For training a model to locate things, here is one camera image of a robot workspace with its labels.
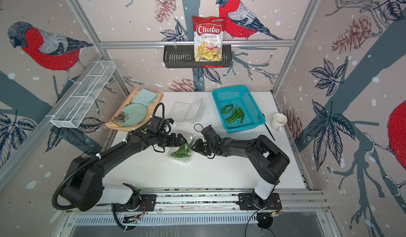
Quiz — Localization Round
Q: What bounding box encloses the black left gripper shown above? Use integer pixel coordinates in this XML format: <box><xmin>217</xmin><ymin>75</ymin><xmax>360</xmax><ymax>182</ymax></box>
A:
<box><xmin>156</xmin><ymin>132</ymin><xmax>188</xmax><ymax>147</ymax></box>

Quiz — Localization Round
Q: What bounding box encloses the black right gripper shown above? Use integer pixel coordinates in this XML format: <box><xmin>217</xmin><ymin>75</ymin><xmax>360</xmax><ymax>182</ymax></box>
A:
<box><xmin>189</xmin><ymin>140</ymin><xmax>214</xmax><ymax>157</ymax></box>

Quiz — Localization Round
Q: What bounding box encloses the clear clamshell container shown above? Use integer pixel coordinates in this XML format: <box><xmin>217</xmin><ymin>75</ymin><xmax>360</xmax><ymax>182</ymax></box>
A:
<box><xmin>167</xmin><ymin>136</ymin><xmax>197</xmax><ymax>164</ymax></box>
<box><xmin>169</xmin><ymin>99</ymin><xmax>206</xmax><ymax>123</ymax></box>

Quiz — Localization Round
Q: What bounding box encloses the green pepper bunch container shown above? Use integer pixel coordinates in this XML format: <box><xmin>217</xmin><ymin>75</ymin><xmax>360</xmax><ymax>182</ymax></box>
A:
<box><xmin>221</xmin><ymin>104</ymin><xmax>245</xmax><ymax>124</ymax></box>
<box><xmin>169</xmin><ymin>140</ymin><xmax>193</xmax><ymax>161</ymax></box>

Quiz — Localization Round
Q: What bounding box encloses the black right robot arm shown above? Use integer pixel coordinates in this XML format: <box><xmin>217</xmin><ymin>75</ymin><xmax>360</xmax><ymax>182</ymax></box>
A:
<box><xmin>192</xmin><ymin>126</ymin><xmax>290</xmax><ymax>202</ymax></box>

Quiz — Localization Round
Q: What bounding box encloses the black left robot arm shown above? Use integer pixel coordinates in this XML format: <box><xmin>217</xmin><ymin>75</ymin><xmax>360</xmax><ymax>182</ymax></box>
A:
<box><xmin>51</xmin><ymin>116</ymin><xmax>187</xmax><ymax>211</ymax></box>

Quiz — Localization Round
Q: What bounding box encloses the teal plastic basket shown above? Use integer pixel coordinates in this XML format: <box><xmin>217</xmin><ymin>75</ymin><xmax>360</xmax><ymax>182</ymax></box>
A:
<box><xmin>212</xmin><ymin>85</ymin><xmax>265</xmax><ymax>133</ymax></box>

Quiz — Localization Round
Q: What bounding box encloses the pale green round plate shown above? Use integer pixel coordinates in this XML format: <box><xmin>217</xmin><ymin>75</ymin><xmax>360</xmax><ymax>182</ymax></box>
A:
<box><xmin>116</xmin><ymin>103</ymin><xmax>148</xmax><ymax>127</ymax></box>

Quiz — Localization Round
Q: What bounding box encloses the light teal folded cloth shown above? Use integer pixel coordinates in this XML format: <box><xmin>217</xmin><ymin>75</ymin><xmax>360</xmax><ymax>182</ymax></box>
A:
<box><xmin>131</xmin><ymin>89</ymin><xmax>158</xmax><ymax>108</ymax></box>

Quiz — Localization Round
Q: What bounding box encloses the white ceramic mug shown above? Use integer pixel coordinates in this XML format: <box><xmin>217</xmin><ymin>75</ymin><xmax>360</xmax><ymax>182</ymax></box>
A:
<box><xmin>271</xmin><ymin>113</ymin><xmax>288</xmax><ymax>132</ymax></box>

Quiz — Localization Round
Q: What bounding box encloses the Chuba cassava chips bag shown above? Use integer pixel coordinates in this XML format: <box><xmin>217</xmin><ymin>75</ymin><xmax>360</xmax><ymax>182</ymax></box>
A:
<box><xmin>192</xmin><ymin>16</ymin><xmax>225</xmax><ymax>62</ymax></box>

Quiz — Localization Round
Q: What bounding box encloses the aluminium front rail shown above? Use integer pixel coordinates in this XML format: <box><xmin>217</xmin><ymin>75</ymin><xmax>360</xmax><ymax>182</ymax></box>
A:
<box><xmin>85</xmin><ymin>187</ymin><xmax>327</xmax><ymax>214</ymax></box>

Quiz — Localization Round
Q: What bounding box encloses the black left arm base bracket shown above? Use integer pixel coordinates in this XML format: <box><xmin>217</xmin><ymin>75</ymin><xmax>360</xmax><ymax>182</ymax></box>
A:
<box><xmin>113</xmin><ymin>183</ymin><xmax>157</xmax><ymax>212</ymax></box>

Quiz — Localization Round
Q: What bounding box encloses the black corrugated cable conduit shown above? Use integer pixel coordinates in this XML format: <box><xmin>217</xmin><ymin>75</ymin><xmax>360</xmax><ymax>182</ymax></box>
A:
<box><xmin>51</xmin><ymin>102</ymin><xmax>166</xmax><ymax>211</ymax></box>

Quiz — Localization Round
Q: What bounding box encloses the black right arm base bracket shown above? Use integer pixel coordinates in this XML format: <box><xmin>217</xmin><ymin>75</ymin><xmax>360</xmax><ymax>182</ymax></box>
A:
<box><xmin>236</xmin><ymin>191</ymin><xmax>282</xmax><ymax>211</ymax></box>

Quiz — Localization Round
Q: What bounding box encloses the black wire shelf basket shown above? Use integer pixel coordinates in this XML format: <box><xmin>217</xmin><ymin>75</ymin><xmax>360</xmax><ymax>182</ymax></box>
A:
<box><xmin>163</xmin><ymin>44</ymin><xmax>233</xmax><ymax>69</ymax></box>

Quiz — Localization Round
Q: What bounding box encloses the white wire wall shelf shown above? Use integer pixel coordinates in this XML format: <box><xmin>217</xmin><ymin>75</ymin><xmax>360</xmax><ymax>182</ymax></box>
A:
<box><xmin>50</xmin><ymin>60</ymin><xmax>116</xmax><ymax>128</ymax></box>

